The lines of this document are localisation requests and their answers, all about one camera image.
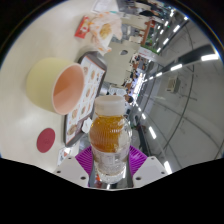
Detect paper food bag with fries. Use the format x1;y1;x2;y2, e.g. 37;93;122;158
88;11;124;56

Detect ceiling air conditioner unit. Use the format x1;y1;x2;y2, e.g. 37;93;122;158
166;76;181;93

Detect red sauce packet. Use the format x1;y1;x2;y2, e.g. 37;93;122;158
74;15;92;39

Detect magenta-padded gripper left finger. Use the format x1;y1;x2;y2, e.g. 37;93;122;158
53;146;96;189

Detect ceiling light strips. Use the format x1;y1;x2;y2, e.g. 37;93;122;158
133;8;221;174

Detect flat round red coaster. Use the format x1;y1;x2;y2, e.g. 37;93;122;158
36;127;57;154

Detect yellow cup with pink inside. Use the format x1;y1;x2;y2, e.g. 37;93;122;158
25;57;86;116

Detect white paper napkin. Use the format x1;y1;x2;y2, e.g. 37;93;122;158
81;117;94;134

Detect clear bottle with amber drink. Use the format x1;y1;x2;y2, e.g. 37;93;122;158
88;95;133;184

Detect beige dining chairs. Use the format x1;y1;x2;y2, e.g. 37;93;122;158
104;13;158;98

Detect white printed paper sheet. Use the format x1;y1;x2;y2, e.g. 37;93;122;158
90;0;119;14

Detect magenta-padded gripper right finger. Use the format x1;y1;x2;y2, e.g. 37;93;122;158
126;144;168;189

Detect dark tray with menu paper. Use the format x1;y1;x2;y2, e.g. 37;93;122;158
63;50;108;148

